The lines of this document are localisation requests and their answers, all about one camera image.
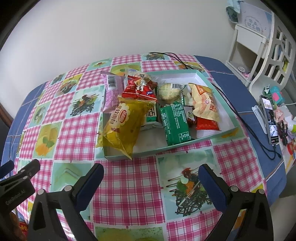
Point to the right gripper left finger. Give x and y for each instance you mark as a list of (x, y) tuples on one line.
[(44, 222)]

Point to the purple snack packet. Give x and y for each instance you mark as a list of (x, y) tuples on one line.
[(114, 86)]

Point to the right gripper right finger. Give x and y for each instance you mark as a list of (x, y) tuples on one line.
[(257, 223)]

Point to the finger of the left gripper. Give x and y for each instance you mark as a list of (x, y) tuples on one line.
[(6, 168)]

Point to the white chair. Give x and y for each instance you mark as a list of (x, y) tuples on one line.
[(278, 61)]

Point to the red candy packet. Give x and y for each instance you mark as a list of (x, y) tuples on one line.
[(140, 88)]

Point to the cream orange snack packet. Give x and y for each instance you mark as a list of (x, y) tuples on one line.
[(169, 92)]

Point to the red white milk biscuit packet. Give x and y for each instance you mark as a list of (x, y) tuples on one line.
[(199, 123)]

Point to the beige swiss roll packet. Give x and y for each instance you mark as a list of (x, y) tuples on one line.
[(204, 102)]

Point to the teal pink toy box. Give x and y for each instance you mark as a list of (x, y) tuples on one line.
[(276, 95)]

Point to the white shelf unit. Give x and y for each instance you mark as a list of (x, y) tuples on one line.
[(251, 37)]

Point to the checkered picture tablecloth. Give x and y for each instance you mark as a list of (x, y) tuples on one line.
[(131, 196)]

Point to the teal white cardboard tray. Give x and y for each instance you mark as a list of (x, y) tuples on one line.
[(153, 141)]

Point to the smartphone on stand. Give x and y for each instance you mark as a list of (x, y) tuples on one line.
[(269, 120)]

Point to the green white snack packet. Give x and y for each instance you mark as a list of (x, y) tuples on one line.
[(151, 119)]

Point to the yellow cake packet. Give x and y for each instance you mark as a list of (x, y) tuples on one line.
[(123, 127)]

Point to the white phone stand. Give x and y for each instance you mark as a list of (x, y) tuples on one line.
[(260, 117)]

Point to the blue bedsheet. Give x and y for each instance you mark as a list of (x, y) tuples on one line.
[(269, 157)]

